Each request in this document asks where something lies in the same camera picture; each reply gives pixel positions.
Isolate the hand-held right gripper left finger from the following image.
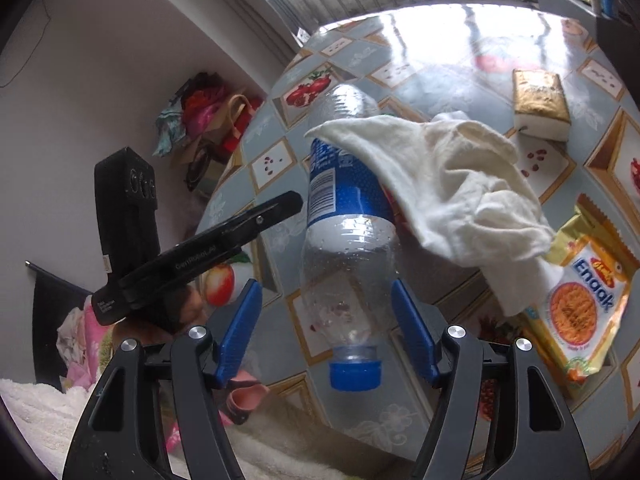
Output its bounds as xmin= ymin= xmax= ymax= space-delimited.
xmin=62 ymin=280 xmax=263 ymax=480

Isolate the fruit print tablecloth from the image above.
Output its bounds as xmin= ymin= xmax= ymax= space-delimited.
xmin=192 ymin=4 xmax=640 ymax=471

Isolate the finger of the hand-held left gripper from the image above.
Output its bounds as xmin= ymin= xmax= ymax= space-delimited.
xmin=220 ymin=191 xmax=304 ymax=246

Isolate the pink slipper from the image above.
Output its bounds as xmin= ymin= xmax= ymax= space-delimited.
xmin=225 ymin=382 xmax=271 ymax=426

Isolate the gold tissue pack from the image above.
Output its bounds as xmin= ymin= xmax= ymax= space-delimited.
xmin=512 ymin=69 xmax=572 ymax=142

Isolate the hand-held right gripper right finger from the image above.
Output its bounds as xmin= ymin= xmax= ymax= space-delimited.
xmin=391 ymin=280 xmax=593 ymax=480

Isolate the white cloth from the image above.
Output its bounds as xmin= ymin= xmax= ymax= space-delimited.
xmin=304 ymin=111 xmax=566 ymax=317

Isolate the clear plastic bottle blue label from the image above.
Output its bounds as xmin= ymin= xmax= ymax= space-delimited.
xmin=298 ymin=84 xmax=401 ymax=392

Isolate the pink printed cloth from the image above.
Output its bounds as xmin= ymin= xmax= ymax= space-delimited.
xmin=56 ymin=305 xmax=118 ymax=393

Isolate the white fluffy blanket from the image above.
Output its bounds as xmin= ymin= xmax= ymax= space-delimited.
xmin=0 ymin=375 xmax=351 ymax=480

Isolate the pile of red bags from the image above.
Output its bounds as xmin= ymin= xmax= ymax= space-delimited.
xmin=154 ymin=72 xmax=231 ymax=196

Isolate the yellow snack packet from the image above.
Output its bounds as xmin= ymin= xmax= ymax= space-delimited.
xmin=520 ymin=195 xmax=633 ymax=386

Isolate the red tote bag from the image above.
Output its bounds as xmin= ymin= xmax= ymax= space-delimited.
xmin=220 ymin=94 xmax=263 ymax=153

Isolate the black cloth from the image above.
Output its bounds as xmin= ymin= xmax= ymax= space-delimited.
xmin=31 ymin=262 xmax=98 ymax=378

